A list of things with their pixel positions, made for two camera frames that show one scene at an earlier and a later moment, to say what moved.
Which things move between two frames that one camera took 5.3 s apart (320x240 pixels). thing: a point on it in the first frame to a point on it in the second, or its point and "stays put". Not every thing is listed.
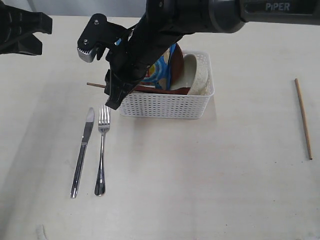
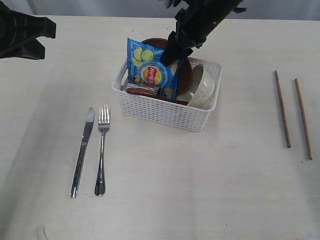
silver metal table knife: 89,122 stays put
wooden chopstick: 96,85 to 288,141
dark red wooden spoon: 179,91 to 153,94
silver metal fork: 100,187 stays put
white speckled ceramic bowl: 196,74 to 202,86
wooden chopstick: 304,119 stays put
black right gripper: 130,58 to 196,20
